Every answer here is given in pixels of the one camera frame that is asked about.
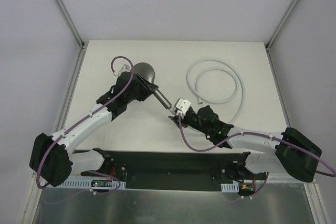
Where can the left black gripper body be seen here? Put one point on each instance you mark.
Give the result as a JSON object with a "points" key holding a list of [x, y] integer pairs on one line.
{"points": [[146, 83]]}

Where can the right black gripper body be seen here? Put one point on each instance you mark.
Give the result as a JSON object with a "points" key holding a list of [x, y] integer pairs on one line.
{"points": [[181, 118]]}

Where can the grey shower head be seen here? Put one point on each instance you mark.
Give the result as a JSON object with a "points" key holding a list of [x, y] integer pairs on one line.
{"points": [[147, 73]]}

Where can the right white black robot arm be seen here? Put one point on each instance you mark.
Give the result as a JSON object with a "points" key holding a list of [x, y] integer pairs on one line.
{"points": [[280, 152]]}

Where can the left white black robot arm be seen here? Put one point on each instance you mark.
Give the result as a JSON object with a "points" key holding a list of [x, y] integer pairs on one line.
{"points": [[53, 157]]}

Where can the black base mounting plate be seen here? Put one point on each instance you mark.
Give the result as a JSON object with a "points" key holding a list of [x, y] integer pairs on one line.
{"points": [[177, 171]]}

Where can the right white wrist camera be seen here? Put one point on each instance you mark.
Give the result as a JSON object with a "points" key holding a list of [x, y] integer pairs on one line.
{"points": [[182, 106]]}

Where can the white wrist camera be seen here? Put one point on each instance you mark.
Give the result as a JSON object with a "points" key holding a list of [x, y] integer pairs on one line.
{"points": [[124, 68], [182, 106]]}

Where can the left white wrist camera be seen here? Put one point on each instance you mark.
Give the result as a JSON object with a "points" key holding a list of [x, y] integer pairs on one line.
{"points": [[124, 68]]}

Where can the right white cable duct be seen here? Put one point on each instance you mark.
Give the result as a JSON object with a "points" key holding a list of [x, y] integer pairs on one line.
{"points": [[230, 188]]}

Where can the white cable duct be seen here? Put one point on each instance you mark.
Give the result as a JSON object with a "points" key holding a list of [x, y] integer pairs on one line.
{"points": [[87, 183], [230, 188]]}

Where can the left aluminium frame post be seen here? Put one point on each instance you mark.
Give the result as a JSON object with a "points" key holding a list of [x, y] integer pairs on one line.
{"points": [[70, 23]]}

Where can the aluminium frame post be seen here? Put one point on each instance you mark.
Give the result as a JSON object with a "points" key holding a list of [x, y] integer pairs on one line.
{"points": [[70, 23], [284, 19]]}

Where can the right aluminium frame post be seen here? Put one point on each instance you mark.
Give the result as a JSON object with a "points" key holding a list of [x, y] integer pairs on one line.
{"points": [[284, 19]]}

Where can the left white cable duct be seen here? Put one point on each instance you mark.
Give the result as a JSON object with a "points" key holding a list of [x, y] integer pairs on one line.
{"points": [[87, 183]]}

